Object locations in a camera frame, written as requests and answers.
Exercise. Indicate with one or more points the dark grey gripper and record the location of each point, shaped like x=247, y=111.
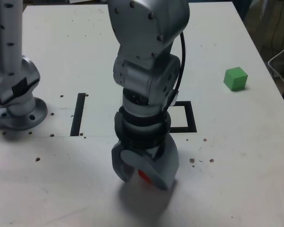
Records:
x=156, y=152

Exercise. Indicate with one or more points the red cube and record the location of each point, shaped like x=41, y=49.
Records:
x=144, y=176

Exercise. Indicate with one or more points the green cube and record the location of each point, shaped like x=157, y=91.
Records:
x=235, y=79

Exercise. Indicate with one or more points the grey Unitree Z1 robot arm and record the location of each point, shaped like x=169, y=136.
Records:
x=144, y=23

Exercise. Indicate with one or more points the black tape square outline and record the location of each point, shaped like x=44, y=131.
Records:
x=190, y=118

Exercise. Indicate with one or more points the black tape strip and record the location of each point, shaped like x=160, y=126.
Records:
x=77, y=116

